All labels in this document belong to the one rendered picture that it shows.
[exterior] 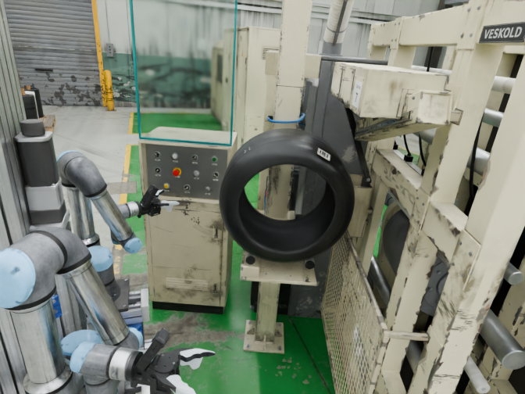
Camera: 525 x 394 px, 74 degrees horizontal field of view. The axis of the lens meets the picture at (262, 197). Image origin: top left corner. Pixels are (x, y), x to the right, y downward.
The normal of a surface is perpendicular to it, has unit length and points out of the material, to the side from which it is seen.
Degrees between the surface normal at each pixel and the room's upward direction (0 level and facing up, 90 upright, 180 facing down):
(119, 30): 90
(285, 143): 43
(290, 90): 90
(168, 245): 90
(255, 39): 90
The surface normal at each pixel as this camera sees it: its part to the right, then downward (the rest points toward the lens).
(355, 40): 0.31, 0.40
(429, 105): 0.00, 0.09
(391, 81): -0.03, 0.39
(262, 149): -0.29, -0.37
